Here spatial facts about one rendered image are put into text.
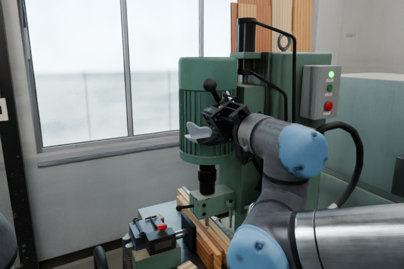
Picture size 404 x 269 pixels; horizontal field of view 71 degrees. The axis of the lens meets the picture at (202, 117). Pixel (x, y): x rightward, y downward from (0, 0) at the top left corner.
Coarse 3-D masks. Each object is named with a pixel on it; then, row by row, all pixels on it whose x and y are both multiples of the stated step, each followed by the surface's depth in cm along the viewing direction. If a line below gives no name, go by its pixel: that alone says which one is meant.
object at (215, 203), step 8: (224, 184) 99; (192, 192) 93; (216, 192) 93; (224, 192) 93; (232, 192) 93; (192, 200) 92; (200, 200) 88; (208, 200) 89; (216, 200) 91; (224, 200) 92; (232, 200) 94; (192, 208) 92; (200, 208) 89; (208, 208) 90; (216, 208) 92; (224, 208) 93; (232, 208) 95; (200, 216) 89; (208, 216) 91
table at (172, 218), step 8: (176, 200) 122; (144, 208) 115; (152, 208) 115; (160, 208) 115; (168, 208) 115; (144, 216) 110; (168, 216) 110; (176, 216) 110; (168, 224) 105; (176, 224) 105; (176, 240) 95; (184, 248) 92; (184, 256) 88; (192, 256) 88; (200, 264) 84; (224, 264) 84
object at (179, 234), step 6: (186, 216) 93; (186, 222) 91; (192, 222) 89; (186, 228) 91; (192, 228) 87; (180, 234) 89; (186, 234) 90; (192, 234) 87; (186, 240) 92; (192, 240) 88; (192, 246) 88; (192, 252) 89
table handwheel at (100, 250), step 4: (96, 248) 85; (100, 248) 84; (96, 252) 82; (100, 252) 82; (104, 252) 83; (96, 256) 81; (100, 256) 80; (104, 256) 80; (96, 260) 80; (100, 260) 79; (104, 260) 79; (96, 264) 93; (100, 264) 78; (104, 264) 78; (96, 268) 93; (100, 268) 77; (104, 268) 77; (108, 268) 78
